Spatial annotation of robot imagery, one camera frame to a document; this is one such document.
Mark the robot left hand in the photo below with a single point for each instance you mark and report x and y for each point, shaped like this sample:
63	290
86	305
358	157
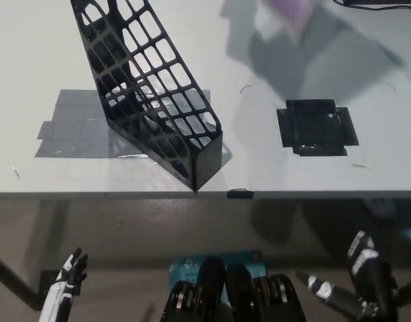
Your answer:
59	295

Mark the grey tape patch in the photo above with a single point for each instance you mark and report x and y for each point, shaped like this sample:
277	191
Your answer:
74	134

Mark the black tape square patch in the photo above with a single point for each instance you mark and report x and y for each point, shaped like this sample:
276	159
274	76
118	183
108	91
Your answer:
315	127

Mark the purple spiral notebook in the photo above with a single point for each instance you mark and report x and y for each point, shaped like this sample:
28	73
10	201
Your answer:
292	13

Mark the black mesh magazine stand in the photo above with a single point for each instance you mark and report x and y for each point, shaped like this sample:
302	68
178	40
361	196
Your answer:
148	110

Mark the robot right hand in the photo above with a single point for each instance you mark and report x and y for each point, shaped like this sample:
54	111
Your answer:
376	285

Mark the black diagonal table leg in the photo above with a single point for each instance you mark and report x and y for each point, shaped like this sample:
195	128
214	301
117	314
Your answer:
14	281
409	286

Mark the small black tape strip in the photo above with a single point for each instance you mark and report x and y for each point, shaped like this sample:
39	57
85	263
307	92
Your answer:
240	194

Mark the teal router box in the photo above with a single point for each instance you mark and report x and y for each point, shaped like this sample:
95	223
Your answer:
188	268

